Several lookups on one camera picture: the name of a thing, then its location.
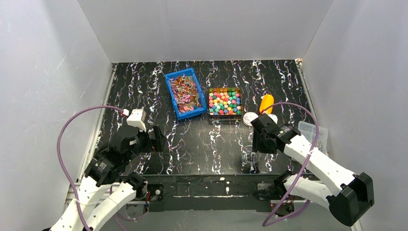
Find clear round plastic jar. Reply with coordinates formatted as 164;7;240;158
242;145;261;164

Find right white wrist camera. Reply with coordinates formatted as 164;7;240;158
268;114;278;124

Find blue plastic candy bin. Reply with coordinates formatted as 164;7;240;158
165;68;207;120

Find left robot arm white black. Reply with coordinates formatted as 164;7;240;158
49;126;166;231

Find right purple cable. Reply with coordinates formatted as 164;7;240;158
261;102;320;228

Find clear plastic compartment box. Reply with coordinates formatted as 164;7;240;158
297;121;329;155

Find square tin of star candies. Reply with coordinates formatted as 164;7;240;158
208;88;244;121

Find orange plastic scoop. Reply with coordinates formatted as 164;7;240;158
259;94;274;115

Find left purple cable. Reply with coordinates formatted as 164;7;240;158
56;105;130;231

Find purple cable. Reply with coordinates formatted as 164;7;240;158
56;105;130;231
261;102;320;228

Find aluminium frame rail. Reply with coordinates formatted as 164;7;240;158
64;180;362;231

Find white round jar lid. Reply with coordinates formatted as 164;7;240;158
242;112;259;127

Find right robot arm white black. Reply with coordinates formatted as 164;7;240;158
250;114;374;227

